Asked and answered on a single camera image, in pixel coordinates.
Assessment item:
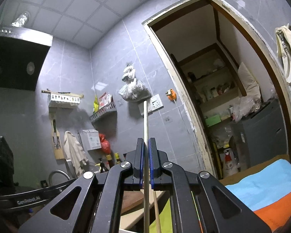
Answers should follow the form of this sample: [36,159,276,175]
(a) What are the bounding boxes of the clear plastic bag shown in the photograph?
[231,96,262,123]

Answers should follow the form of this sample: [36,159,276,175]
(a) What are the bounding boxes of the grey cabinet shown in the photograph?
[230,99,288,168]

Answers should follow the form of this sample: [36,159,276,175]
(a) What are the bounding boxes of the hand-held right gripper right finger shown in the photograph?
[148,138,272,233]

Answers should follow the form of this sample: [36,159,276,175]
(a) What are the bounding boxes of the grey wall basket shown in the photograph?
[89,102,117,123]

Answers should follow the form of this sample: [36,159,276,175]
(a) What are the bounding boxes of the wooden knife holder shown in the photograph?
[49,114,65,160]

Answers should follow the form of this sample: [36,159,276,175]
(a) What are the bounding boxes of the wooden cutting board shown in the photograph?
[121,190,166,214]

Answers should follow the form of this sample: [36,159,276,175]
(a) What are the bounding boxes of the dark bottle white label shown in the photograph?
[99,157,110,174]

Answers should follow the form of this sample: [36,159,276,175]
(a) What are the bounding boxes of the seasoning packets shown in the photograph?
[93,91,112,113]

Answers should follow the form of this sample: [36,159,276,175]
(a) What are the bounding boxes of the green box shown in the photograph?
[205,114,222,128]

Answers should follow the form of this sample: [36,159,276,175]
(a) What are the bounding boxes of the orange wall hook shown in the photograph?
[166,89,178,101]

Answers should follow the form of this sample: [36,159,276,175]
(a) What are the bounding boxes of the foil vent duct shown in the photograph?
[11,11,31,28]

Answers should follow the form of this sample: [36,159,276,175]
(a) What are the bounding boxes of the metal faucet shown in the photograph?
[48,170,71,185]

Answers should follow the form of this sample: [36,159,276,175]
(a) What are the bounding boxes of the white wall socket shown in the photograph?
[149,94,164,111]

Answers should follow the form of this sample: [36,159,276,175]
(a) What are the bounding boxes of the wooden door frame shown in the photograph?
[142,0,291,179]

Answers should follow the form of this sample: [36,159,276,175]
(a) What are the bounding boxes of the beige pillow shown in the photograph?
[237,62,261,100]

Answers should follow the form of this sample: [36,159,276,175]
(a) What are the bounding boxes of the hanging plastic bag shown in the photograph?
[118,63,152,102]

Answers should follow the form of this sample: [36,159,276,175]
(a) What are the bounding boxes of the beige dish towel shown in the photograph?
[63,131,88,173]

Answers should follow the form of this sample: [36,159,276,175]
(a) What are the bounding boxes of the grey wall plate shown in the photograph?
[138,100,154,116]

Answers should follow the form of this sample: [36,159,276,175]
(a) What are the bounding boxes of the black range hood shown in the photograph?
[0,24,53,92]

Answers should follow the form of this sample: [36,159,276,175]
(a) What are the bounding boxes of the white jug red label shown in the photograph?
[222,148,241,178]

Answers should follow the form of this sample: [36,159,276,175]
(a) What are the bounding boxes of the red plastic bag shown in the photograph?
[98,133,111,155]

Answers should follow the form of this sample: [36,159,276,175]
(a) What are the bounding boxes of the cream rubber gloves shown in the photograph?
[275,23,291,83]

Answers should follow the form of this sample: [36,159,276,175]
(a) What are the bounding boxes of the white wall basket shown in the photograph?
[48,92,81,109]

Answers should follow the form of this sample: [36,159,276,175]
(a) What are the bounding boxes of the white wall box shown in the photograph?
[82,129,101,151]

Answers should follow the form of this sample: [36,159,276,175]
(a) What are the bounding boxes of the storage room shelf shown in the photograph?
[171,43,248,151]

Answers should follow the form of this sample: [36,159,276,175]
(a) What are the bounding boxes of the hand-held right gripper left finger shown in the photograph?
[18,137,145,233]

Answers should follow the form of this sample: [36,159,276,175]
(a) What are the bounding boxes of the wooden stick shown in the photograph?
[41,89,84,97]

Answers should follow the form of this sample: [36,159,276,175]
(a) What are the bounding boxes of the colourful patchwork cloth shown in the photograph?
[157,158,291,233]

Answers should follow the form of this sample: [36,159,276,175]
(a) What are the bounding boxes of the wooden chopstick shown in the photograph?
[143,101,150,233]
[153,191,162,233]

